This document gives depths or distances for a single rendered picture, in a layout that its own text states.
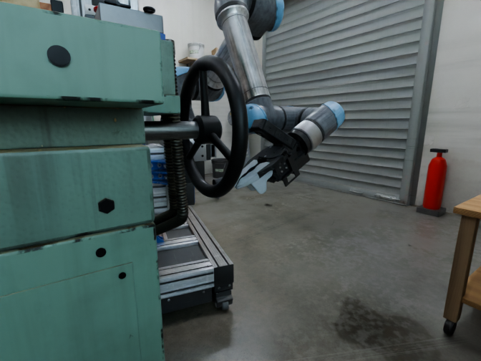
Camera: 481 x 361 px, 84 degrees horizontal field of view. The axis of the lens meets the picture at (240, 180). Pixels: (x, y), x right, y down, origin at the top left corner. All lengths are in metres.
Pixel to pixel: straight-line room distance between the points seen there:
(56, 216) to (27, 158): 0.06
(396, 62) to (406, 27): 0.31
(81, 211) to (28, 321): 0.11
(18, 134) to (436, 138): 3.05
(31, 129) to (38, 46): 0.10
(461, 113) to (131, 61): 2.96
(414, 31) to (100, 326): 3.21
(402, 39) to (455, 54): 0.48
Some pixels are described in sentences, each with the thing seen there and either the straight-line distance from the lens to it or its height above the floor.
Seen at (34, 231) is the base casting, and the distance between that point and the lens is 0.32.
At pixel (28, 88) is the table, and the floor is 0.85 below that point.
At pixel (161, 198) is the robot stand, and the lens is 1.16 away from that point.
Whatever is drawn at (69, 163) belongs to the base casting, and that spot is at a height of 0.79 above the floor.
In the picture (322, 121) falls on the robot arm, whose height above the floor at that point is 0.83.
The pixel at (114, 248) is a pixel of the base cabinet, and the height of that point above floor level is 0.69.
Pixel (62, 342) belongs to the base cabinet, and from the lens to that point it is 0.37.
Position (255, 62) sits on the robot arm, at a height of 0.98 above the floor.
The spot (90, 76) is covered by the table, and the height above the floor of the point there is 0.86.
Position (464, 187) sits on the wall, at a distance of 3.10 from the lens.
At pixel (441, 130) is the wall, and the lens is 3.10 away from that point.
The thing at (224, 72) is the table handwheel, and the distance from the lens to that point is 0.49.
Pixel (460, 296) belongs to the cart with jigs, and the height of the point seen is 0.19.
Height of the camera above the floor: 0.82
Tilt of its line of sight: 12 degrees down
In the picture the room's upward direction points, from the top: straight up
